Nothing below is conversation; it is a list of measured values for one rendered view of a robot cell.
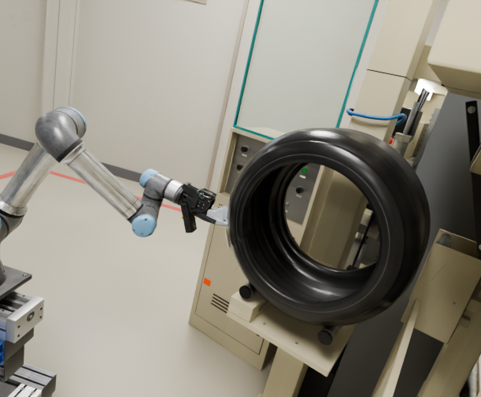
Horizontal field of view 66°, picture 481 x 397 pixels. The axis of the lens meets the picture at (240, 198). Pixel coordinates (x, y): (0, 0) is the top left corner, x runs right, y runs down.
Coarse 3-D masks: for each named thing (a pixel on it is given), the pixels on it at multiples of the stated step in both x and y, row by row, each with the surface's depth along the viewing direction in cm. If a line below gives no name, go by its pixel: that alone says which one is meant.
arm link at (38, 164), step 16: (64, 112) 116; (80, 128) 121; (32, 160) 122; (48, 160) 123; (16, 176) 124; (32, 176) 124; (16, 192) 125; (32, 192) 128; (0, 208) 125; (16, 208) 128; (16, 224) 131
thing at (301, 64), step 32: (288, 0) 171; (320, 0) 164; (352, 0) 157; (256, 32) 182; (288, 32) 174; (320, 32) 166; (352, 32) 159; (256, 64) 185; (288, 64) 176; (320, 64) 168; (352, 64) 161; (256, 96) 188; (288, 96) 179; (320, 96) 171; (256, 128) 191; (288, 128) 182
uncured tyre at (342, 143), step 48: (288, 144) 102; (336, 144) 95; (384, 144) 105; (240, 192) 112; (384, 192) 90; (240, 240) 114; (288, 240) 137; (384, 240) 91; (288, 288) 126; (336, 288) 128; (384, 288) 94
